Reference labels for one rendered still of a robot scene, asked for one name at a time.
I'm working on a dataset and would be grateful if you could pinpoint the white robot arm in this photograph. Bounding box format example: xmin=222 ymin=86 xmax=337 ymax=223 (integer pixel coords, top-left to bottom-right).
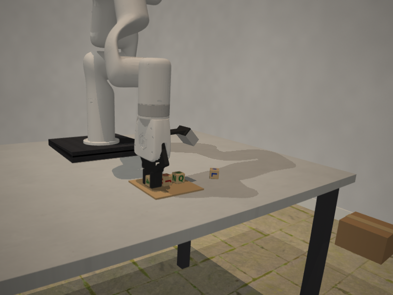
xmin=83 ymin=0 xmax=171 ymax=146

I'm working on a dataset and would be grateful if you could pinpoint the brown flat mat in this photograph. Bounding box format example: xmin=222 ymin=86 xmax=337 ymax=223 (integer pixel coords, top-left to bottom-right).
xmin=128 ymin=179 xmax=204 ymax=200

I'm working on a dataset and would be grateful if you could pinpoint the wooden letter block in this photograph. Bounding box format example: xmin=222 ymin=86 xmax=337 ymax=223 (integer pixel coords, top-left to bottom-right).
xmin=210 ymin=168 xmax=219 ymax=179
xmin=145 ymin=175 xmax=150 ymax=187
xmin=162 ymin=173 xmax=172 ymax=186
xmin=172 ymin=171 xmax=185 ymax=184

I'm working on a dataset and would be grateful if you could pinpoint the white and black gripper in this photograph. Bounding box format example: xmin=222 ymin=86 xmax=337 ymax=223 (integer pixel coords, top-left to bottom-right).
xmin=134 ymin=115 xmax=171 ymax=188

